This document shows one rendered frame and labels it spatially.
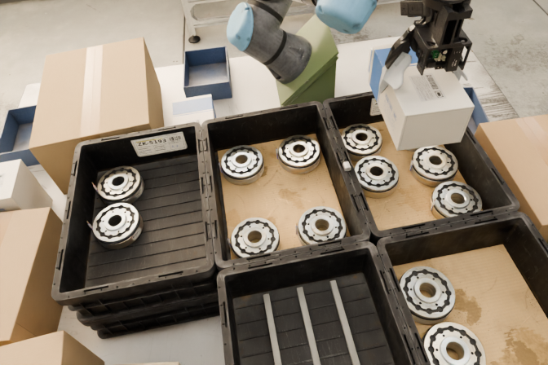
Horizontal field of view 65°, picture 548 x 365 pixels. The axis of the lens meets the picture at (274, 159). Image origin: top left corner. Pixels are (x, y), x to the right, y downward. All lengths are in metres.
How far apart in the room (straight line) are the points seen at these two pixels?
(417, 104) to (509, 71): 2.11
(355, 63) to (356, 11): 0.95
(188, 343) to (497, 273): 0.66
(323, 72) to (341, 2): 0.63
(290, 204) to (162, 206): 0.30
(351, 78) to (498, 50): 1.63
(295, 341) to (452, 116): 0.49
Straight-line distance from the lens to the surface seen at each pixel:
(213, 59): 1.60
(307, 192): 1.01
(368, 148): 1.07
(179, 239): 0.99
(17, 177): 1.21
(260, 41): 1.23
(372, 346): 0.87
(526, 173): 1.12
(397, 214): 1.00
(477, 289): 0.95
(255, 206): 1.00
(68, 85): 1.36
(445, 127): 0.82
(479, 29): 3.17
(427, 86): 0.82
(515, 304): 0.97
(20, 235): 1.11
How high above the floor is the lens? 1.65
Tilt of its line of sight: 50 degrees down
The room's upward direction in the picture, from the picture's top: 6 degrees counter-clockwise
